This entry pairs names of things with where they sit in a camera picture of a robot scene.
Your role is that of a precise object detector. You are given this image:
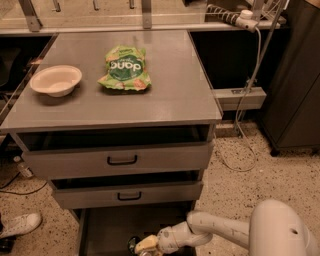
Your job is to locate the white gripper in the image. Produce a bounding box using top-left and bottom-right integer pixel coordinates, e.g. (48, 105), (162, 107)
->
(135, 226), (181, 256)

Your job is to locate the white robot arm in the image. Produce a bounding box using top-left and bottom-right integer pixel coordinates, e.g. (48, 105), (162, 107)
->
(128, 199), (320, 256)

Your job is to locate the bottom grey drawer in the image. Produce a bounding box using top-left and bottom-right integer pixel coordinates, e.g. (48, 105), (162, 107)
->
(75, 201), (194, 256)

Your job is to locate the grey drawer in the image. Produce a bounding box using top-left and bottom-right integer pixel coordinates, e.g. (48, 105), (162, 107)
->
(75, 201), (194, 256)
(22, 125), (213, 180)
(52, 171), (203, 209)

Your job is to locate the middle grey drawer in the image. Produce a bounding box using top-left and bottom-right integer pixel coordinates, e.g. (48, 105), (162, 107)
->
(52, 171), (203, 209)

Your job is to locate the top grey drawer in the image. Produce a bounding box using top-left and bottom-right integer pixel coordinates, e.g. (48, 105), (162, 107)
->
(22, 125), (213, 180)

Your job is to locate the white sneaker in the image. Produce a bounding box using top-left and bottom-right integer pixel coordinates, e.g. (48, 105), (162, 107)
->
(0, 213), (42, 239)

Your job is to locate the grey metal beam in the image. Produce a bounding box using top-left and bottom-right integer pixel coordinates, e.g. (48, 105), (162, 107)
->
(213, 87), (266, 111)

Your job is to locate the green chip bag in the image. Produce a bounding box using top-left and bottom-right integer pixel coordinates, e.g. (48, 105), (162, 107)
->
(98, 45), (151, 91)

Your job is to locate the white paper bowl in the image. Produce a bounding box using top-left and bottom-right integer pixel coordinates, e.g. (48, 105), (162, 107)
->
(30, 65), (82, 97)

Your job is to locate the dark cabinet at right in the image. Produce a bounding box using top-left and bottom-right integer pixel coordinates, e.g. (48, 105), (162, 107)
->
(258, 0), (320, 156)

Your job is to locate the white power strip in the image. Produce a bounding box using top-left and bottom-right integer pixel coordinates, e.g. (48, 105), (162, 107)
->
(207, 4), (258, 33)

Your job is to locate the white cable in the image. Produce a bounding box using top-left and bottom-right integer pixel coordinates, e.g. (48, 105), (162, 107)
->
(213, 26), (264, 173)

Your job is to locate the black floor cable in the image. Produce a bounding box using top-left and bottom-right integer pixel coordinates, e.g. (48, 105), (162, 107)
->
(0, 171), (49, 196)

